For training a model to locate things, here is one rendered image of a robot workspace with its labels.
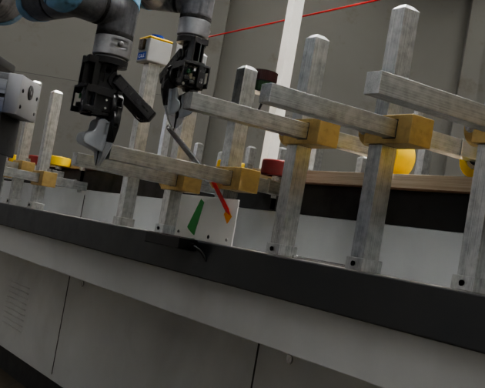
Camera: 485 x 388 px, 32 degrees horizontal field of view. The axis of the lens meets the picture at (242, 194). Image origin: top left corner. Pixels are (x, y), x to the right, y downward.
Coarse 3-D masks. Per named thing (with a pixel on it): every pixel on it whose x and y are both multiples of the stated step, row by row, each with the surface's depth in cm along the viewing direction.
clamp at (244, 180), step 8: (224, 168) 189; (232, 168) 186; (240, 168) 183; (232, 176) 185; (240, 176) 183; (248, 176) 184; (256, 176) 185; (232, 184) 184; (240, 184) 183; (248, 184) 184; (256, 184) 185; (248, 192) 185; (256, 192) 185
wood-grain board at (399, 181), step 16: (320, 176) 191; (336, 176) 187; (352, 176) 182; (400, 176) 170; (416, 176) 166; (432, 176) 162; (448, 176) 159; (464, 176) 156; (448, 192) 162; (464, 192) 156
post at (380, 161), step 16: (400, 16) 149; (416, 16) 150; (400, 32) 148; (400, 48) 148; (384, 64) 150; (400, 64) 148; (384, 112) 148; (400, 112) 149; (368, 160) 149; (384, 160) 147; (368, 176) 149; (384, 176) 148; (368, 192) 148; (384, 192) 148; (368, 208) 147; (384, 208) 148; (368, 224) 146; (384, 224) 148; (368, 240) 146; (368, 256) 146
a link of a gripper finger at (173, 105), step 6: (174, 90) 199; (174, 96) 199; (168, 102) 200; (174, 102) 198; (168, 108) 200; (174, 108) 198; (168, 114) 200; (174, 114) 201; (168, 120) 200; (174, 120) 201; (174, 126) 201
